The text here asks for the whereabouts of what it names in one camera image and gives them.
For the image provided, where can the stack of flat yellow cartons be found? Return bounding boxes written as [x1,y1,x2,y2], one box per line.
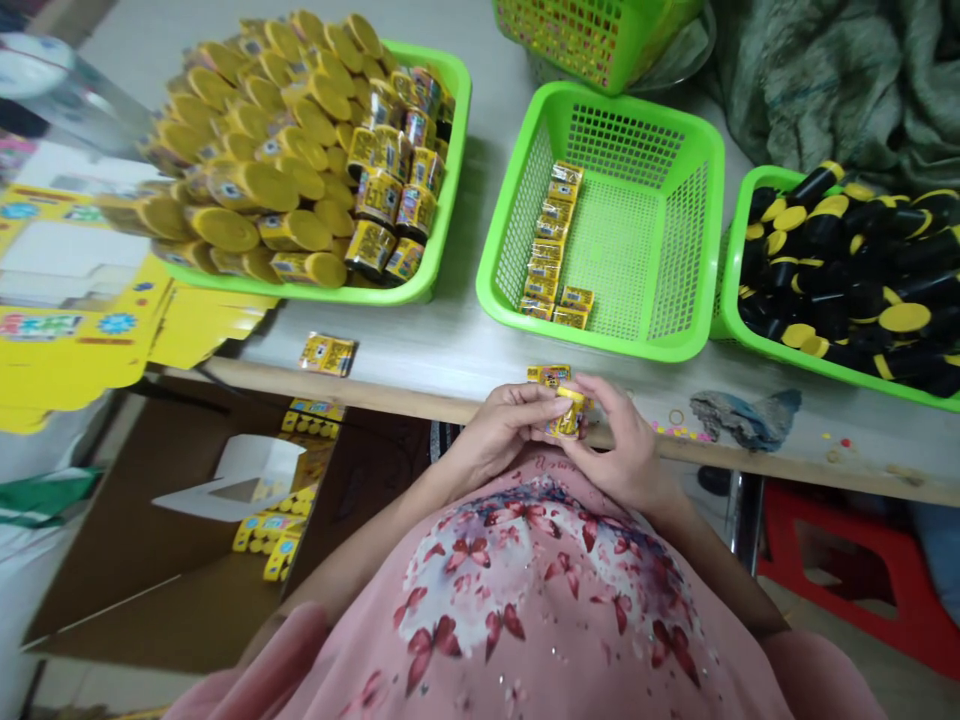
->
[0,182,280,438]

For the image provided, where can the pile of labelled yellow-capped bottles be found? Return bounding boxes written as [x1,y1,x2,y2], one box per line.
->
[97,8,459,291]

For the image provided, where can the grey rag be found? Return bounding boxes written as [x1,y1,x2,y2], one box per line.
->
[689,387,803,454]

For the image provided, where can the clear plastic packaging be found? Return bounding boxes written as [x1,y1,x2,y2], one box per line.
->
[0,31,155,160]

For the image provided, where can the person's left hand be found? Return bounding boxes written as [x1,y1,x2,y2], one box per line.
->
[448,382,576,494]

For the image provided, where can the white folded carton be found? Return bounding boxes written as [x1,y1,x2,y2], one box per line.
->
[151,433,308,524]

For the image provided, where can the person's body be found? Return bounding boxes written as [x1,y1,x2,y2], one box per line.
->
[161,449,888,720]

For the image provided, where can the pile of black yellow-capped bottles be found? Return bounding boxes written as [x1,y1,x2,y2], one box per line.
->
[737,160,960,400]

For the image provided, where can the red plastic stool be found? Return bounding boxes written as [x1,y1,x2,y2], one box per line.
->
[755,482,960,682]

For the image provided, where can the green woven tarp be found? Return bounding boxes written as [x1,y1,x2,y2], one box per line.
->
[701,0,960,198]

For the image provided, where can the row of yellow label sleeves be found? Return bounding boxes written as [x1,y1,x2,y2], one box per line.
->
[517,160,595,331]

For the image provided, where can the single labelled yellow-capped bottle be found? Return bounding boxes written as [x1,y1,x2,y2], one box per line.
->
[543,385,595,444]

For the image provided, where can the brown cardboard box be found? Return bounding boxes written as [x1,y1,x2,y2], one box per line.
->
[20,373,451,678]

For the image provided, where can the green mesh basket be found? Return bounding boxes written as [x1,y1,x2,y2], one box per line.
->
[476,80,727,365]
[491,0,708,97]

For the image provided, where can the scattered small coloured bits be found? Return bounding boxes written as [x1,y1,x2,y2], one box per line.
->
[650,419,718,445]

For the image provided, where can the person's right hand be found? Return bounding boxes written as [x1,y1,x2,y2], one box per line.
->
[560,374,679,513]

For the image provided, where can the green basket of black bottles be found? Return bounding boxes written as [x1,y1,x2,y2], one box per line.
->
[708,164,960,415]

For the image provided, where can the stack of packed yellow cartons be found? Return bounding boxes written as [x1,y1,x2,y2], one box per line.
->
[232,395,348,584]

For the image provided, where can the green basket with solid rim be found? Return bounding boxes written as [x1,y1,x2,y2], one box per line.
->
[152,40,473,307]

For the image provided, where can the green white bag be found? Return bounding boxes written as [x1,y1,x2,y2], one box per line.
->
[0,466,105,529]

